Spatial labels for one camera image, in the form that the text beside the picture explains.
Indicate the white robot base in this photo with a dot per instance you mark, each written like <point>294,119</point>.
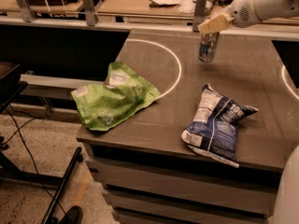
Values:
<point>287,203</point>

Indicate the metal bracket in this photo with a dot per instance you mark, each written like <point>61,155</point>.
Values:
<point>199,14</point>
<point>90,16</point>
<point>27,13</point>

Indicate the silver blue redbull can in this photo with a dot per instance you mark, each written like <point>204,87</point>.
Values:
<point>208,47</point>

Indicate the black shoe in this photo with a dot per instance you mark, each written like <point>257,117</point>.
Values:
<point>72,216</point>

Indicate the metal bracket right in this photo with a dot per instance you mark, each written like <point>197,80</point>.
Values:
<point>199,14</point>

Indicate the green rice chip bag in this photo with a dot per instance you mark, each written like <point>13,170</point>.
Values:
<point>104,106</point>

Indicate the white papers on desk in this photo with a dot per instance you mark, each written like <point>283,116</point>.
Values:
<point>184,6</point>

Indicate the blue white chip bag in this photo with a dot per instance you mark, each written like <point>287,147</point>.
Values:
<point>213,131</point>

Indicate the grey drawer cabinet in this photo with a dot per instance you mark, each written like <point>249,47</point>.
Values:
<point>155,188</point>

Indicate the metal bracket left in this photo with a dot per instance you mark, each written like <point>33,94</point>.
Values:
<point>27,13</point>

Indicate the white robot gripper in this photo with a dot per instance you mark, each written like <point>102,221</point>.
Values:
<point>244,11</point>

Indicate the metal bracket middle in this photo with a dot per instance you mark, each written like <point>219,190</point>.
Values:
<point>90,16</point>

